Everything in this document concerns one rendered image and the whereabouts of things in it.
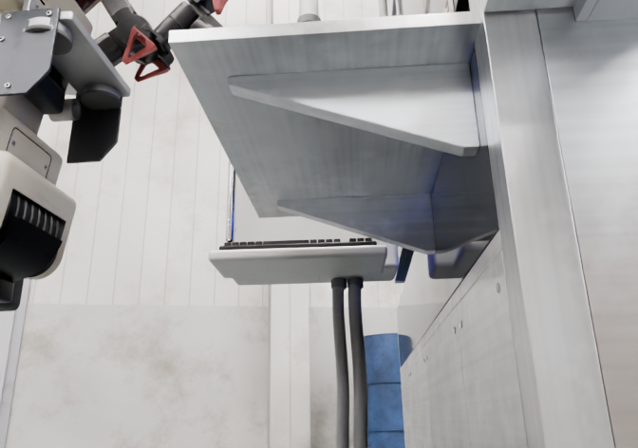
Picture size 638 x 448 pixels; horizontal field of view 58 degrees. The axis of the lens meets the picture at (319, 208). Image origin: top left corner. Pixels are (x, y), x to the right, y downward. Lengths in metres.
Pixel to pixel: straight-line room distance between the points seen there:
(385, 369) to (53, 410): 2.48
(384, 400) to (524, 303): 3.55
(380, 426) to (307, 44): 3.57
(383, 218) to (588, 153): 0.65
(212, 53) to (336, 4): 5.62
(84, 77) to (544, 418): 0.98
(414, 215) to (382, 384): 2.96
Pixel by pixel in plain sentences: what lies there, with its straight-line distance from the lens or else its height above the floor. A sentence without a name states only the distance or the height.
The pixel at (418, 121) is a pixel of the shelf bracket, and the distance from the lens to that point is 0.80.
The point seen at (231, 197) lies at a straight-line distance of 1.70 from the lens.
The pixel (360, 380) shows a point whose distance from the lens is 1.73.
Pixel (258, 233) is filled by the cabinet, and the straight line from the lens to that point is 1.72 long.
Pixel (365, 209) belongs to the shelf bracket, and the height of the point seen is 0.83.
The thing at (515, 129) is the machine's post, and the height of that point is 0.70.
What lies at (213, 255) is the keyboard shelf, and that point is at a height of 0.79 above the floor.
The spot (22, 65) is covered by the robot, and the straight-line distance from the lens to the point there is 1.06.
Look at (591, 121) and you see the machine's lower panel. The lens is 0.73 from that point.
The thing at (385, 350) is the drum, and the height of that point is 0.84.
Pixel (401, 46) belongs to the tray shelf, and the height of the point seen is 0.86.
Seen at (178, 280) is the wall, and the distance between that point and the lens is 4.97.
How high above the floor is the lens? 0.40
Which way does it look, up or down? 20 degrees up
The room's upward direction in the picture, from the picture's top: 1 degrees counter-clockwise
